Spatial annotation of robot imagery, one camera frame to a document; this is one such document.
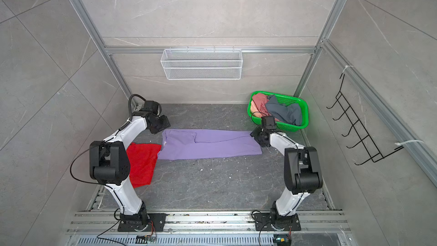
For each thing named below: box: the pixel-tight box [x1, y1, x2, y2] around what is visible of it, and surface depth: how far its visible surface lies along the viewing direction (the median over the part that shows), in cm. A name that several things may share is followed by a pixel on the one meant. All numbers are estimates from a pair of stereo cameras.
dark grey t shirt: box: [265, 94, 302, 126], surface depth 107 cm
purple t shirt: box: [157, 129, 263, 161], surface depth 100 cm
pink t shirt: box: [250, 92, 281, 122], surface depth 108 cm
